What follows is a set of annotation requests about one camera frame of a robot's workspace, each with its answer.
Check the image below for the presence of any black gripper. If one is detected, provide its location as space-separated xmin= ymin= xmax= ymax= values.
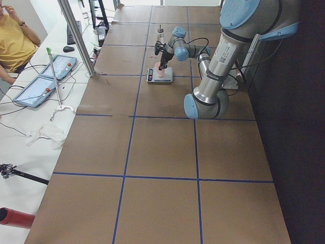
xmin=158 ymin=44 xmax=173 ymax=70

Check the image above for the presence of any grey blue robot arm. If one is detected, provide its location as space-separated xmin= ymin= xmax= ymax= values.
xmin=155 ymin=0 xmax=301 ymax=119

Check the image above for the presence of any silver digital kitchen scale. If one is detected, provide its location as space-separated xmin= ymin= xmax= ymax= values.
xmin=145 ymin=67 xmax=173 ymax=84

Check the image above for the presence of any glass sauce bottle metal spout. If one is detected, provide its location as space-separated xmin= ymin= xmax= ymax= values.
xmin=157 ymin=24 xmax=165 ymax=45

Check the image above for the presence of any black computer keyboard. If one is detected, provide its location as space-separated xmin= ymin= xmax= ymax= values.
xmin=66 ymin=20 xmax=82 ymax=45

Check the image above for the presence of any black computer mouse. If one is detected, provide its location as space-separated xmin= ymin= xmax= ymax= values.
xmin=63 ymin=46 xmax=75 ymax=53

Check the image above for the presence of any blue teach pendant tablet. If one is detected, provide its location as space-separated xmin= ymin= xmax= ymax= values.
xmin=40 ymin=54 xmax=77 ymax=81

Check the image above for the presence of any metal reacher grabber tool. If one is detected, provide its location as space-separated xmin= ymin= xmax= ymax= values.
xmin=46 ymin=47 xmax=76 ymax=122

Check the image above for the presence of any crumpled white cloth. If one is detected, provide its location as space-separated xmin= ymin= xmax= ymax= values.
xmin=25 ymin=123 xmax=66 ymax=150

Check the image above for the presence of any person in yellow shirt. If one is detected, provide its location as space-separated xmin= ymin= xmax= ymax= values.
xmin=1 ymin=4 xmax=41 ymax=85

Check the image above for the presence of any red cylinder tube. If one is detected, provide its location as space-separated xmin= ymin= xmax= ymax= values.
xmin=1 ymin=207 xmax=35 ymax=229

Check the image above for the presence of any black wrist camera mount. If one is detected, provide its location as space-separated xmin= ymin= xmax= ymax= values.
xmin=154 ymin=42 xmax=164 ymax=55

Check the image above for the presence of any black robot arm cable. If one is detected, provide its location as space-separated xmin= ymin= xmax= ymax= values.
xmin=186 ymin=37 xmax=211 ymax=55

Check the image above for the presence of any aluminium frame post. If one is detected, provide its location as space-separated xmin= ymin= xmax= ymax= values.
xmin=58 ymin=0 xmax=95 ymax=77

